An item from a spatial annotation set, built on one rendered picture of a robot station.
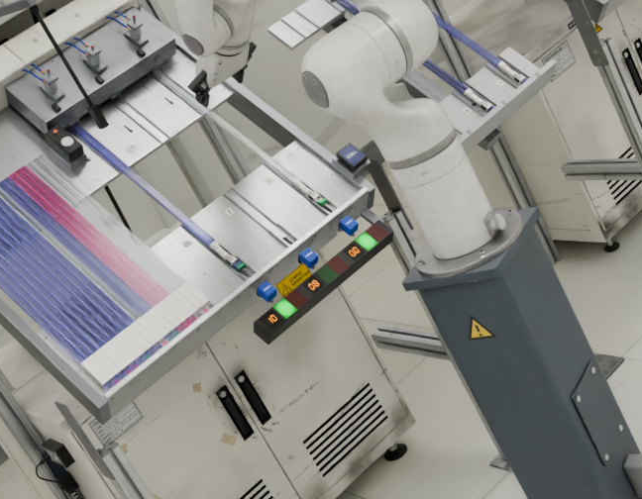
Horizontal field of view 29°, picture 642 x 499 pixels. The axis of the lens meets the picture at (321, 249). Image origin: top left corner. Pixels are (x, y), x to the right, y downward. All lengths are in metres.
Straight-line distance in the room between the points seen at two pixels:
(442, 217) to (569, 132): 1.30
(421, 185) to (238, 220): 0.55
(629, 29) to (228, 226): 1.44
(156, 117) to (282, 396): 0.67
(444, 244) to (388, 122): 0.23
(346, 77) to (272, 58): 2.80
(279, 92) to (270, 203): 2.25
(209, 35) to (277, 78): 2.47
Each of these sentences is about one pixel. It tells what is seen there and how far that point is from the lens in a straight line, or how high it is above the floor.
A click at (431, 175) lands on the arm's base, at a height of 0.86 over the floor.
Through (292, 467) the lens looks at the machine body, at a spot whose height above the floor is 0.20.
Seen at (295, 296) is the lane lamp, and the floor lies 0.66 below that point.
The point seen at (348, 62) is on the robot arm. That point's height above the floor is 1.08.
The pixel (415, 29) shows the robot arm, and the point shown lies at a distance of 1.92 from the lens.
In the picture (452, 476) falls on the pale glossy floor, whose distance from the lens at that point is 2.84.
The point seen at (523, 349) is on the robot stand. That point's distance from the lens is 2.04.
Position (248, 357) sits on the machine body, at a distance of 2.68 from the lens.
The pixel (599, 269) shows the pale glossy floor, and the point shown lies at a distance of 3.37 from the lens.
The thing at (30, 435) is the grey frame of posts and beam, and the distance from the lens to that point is 2.72.
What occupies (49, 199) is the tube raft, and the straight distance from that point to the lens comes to 2.45.
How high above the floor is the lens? 1.51
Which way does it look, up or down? 20 degrees down
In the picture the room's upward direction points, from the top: 29 degrees counter-clockwise
